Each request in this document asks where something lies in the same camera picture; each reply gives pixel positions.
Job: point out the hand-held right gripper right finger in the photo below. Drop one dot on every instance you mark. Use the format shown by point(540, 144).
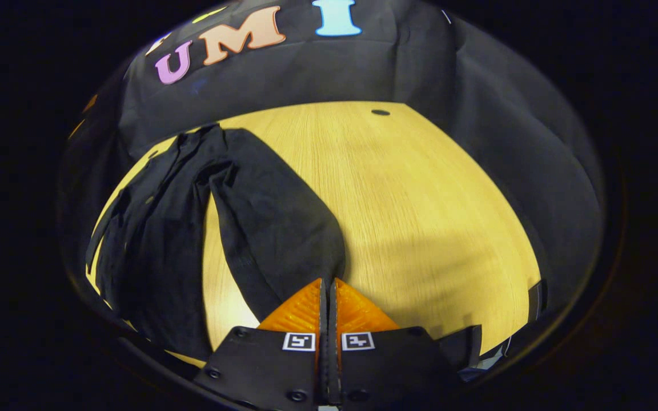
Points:
point(386, 371)

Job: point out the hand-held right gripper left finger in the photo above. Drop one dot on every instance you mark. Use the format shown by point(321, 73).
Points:
point(272, 371)

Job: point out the black garment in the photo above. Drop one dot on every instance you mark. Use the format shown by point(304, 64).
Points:
point(272, 222)

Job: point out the black backdrop cloth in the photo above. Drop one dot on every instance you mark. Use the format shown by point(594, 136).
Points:
point(329, 74)

